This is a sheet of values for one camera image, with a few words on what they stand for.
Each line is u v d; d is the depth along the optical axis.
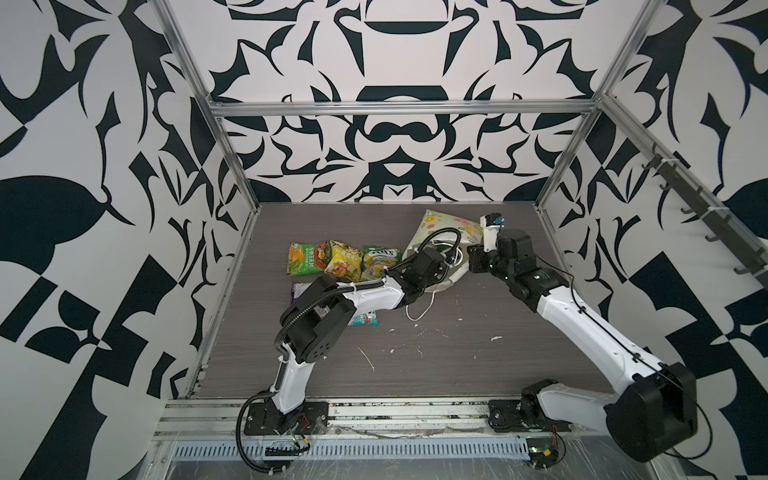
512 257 0.61
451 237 0.79
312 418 0.74
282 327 0.44
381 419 0.76
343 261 0.96
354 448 0.71
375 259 1.01
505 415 0.74
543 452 0.71
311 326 0.50
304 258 1.01
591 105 0.92
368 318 0.89
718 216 0.58
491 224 0.70
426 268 0.71
